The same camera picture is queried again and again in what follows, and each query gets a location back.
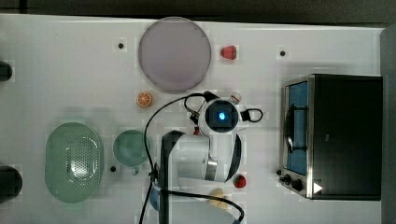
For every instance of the grey round plate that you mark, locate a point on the grey round plate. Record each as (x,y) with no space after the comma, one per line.
(174,53)

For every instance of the small red toy fruit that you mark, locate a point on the small red toy fruit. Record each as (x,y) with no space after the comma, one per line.
(239,182)

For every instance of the black robot base lower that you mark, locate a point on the black robot base lower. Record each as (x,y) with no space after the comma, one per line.
(10,183)

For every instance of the orange slice toy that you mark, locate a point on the orange slice toy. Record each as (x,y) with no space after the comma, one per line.
(144,99)

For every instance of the silver toaster oven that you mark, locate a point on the silver toaster oven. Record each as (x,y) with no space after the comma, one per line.
(331,144)

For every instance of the green cup with handle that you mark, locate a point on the green cup with handle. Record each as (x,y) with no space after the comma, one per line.
(130,149)

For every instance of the blue cup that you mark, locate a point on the blue cup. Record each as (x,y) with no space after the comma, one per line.
(154,198)

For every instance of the green perforated colander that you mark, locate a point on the green perforated colander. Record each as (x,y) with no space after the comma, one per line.
(74,162)

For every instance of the yellow toy banana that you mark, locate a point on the yellow toy banana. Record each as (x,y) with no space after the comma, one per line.
(218,193)

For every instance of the black robot base upper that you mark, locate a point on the black robot base upper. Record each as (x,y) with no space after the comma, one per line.
(6,71)

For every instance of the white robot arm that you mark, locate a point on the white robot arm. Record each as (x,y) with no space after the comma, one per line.
(214,154)

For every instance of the red toy strawberry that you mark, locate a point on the red toy strawberry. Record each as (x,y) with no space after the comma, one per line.
(229,52)

